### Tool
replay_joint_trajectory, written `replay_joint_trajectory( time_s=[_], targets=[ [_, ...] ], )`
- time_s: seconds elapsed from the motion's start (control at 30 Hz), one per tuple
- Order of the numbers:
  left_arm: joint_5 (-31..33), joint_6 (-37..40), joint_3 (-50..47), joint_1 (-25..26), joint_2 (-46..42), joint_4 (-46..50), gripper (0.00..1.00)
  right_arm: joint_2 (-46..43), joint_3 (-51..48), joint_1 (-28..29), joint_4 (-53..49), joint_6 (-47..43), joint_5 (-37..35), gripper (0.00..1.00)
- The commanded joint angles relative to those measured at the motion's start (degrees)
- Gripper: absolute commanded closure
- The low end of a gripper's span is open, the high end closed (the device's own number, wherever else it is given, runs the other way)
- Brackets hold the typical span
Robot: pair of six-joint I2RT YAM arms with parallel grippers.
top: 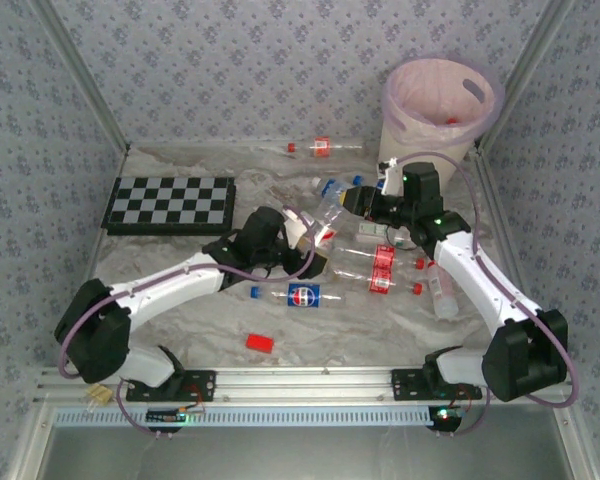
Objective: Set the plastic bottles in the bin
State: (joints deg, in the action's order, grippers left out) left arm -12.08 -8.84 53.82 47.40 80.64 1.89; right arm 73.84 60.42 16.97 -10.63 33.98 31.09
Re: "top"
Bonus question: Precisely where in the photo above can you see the red plastic block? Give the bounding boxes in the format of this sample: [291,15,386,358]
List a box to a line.
[245,333,276,355]

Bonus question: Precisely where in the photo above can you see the slim clear bottle red label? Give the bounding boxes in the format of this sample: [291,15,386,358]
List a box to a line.
[286,138,366,159]

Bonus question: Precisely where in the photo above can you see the grey slotted cable duct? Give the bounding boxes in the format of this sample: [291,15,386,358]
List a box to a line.
[53,404,434,428]

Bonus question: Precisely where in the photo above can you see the black and grey chessboard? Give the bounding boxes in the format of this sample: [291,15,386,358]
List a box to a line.
[101,175,239,238]

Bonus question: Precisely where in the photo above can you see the small Pepsi bottle blue cap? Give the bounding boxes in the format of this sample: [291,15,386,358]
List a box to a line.
[350,173,386,194]

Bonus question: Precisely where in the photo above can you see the red-capped bottle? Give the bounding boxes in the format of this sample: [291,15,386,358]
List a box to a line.
[419,112,461,129]

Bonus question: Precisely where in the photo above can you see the aluminium frame post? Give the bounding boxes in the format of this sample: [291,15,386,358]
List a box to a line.
[29,0,132,151]
[474,0,579,151]

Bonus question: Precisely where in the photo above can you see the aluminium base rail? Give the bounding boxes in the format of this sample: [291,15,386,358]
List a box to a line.
[33,366,581,403]

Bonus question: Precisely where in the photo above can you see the pink plastic bin liner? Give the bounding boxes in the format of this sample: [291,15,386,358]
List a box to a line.
[383,52,507,149]

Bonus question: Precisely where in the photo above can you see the Coca-Cola bottle red cap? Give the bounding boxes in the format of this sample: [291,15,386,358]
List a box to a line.
[329,267,425,297]
[329,243,427,274]

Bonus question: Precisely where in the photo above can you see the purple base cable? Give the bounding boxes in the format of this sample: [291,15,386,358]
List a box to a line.
[437,387,492,437]
[116,378,162,440]

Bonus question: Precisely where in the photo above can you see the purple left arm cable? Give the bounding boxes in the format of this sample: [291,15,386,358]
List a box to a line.
[58,204,317,381]

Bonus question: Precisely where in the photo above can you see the blue-label bottle white cap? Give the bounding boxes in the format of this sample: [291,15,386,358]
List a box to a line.
[311,175,354,201]

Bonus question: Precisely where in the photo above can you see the white plastic waste bin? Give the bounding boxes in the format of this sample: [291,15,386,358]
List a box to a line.
[378,53,507,187]

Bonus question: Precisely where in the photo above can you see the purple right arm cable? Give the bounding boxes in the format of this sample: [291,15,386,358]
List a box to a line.
[392,151,581,407]

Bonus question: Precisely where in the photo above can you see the tan wooden pieces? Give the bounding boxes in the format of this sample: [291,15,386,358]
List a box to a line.
[83,383,115,406]

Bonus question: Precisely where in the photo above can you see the clear bottle green-banded cap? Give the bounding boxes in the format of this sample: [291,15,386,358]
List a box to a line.
[379,232,415,250]

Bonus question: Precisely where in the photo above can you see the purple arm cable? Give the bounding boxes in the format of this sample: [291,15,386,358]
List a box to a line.
[392,151,581,407]
[58,204,317,381]

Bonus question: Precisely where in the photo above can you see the large Pepsi bottle blue cap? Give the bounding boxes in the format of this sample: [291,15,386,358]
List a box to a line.
[249,282,342,309]

